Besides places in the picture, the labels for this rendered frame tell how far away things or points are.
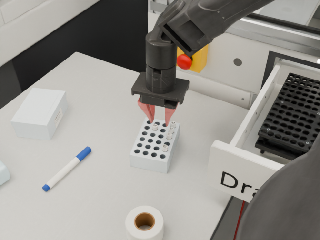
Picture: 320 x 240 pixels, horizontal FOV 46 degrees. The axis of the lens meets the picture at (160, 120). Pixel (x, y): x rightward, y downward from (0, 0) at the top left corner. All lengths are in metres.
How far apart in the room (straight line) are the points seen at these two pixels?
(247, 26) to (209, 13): 0.32
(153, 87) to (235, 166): 0.21
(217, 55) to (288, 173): 0.81
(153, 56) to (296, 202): 0.54
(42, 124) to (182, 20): 0.43
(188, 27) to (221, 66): 0.37
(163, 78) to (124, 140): 0.25
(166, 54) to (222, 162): 0.21
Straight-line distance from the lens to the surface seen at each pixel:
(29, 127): 0.93
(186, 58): 0.93
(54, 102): 0.96
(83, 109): 1.00
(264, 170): 0.66
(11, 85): 1.27
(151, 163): 0.82
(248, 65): 0.96
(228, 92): 1.02
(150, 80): 0.71
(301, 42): 0.90
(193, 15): 0.61
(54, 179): 0.83
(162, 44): 0.67
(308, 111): 0.82
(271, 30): 0.90
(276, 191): 0.18
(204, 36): 0.64
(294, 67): 0.95
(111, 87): 1.06
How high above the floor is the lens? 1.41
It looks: 43 degrees down
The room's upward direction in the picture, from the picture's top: straight up
